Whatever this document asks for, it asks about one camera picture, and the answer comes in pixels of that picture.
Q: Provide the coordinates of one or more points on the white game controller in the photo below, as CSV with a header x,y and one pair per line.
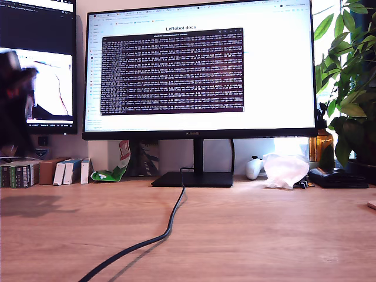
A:
x,y
253,170

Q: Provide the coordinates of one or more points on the black TUF Gaming monitor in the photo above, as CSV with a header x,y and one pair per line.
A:
x,y
44,29

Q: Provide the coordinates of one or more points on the dark plant pot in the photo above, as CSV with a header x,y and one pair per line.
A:
x,y
360,173

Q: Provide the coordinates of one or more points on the green leafy houseplant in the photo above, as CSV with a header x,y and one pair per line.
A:
x,y
352,100

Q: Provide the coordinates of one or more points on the white and blue box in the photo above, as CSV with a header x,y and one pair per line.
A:
x,y
59,174
70,174
84,172

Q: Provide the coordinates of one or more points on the black Huawei monitor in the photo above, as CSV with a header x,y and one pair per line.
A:
x,y
147,123

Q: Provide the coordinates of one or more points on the green and white box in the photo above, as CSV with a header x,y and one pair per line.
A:
x,y
4,176
20,176

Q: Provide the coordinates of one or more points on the brown cardboard box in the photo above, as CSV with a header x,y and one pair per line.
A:
x,y
47,172

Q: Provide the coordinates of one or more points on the green Jenkki gum bag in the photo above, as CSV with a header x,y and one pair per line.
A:
x,y
111,175

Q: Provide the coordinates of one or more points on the black pouch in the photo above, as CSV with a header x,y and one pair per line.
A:
x,y
337,178

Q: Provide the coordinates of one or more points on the grey picture card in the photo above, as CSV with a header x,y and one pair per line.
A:
x,y
146,159

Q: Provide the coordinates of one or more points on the small blue orange object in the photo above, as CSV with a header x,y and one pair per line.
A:
x,y
306,184

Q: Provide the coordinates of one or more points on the amber pump bottle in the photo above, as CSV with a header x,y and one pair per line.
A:
x,y
318,144

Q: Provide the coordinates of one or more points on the round pale coaster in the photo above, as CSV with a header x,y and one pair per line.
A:
x,y
372,204

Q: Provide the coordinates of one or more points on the white plastic bag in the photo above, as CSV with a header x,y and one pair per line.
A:
x,y
286,171

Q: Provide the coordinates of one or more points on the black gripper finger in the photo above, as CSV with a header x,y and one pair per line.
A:
x,y
11,126

